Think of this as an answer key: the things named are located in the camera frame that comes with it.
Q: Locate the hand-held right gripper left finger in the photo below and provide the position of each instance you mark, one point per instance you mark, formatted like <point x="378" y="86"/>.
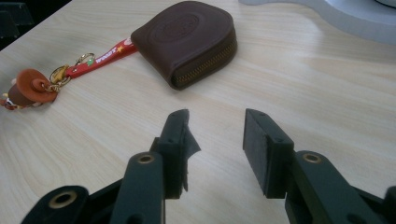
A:
<point x="174" y="155"/>

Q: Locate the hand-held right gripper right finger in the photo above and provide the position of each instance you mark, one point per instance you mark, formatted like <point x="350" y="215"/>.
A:
<point x="264" y="155"/>

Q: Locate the brown leather zip coin purse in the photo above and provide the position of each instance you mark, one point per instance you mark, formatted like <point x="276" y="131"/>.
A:
<point x="183" y="40"/>

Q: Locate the white stand with bowl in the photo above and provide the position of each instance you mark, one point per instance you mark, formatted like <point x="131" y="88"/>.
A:
<point x="348" y="23"/>

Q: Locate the dark blurred object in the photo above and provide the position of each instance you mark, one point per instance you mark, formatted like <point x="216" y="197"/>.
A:
<point x="12" y="18"/>

